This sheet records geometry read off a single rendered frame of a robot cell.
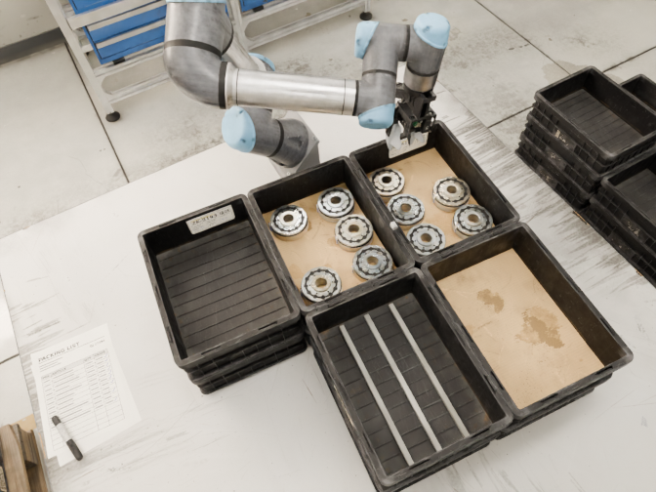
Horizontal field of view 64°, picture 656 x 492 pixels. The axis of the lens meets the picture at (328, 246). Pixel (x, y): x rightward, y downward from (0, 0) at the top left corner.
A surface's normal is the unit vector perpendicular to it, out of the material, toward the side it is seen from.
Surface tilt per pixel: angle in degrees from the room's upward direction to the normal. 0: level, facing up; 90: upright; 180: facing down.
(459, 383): 0
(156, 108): 0
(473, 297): 0
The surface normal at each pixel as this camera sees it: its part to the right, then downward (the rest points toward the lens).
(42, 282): -0.05, -0.54
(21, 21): 0.49, 0.72
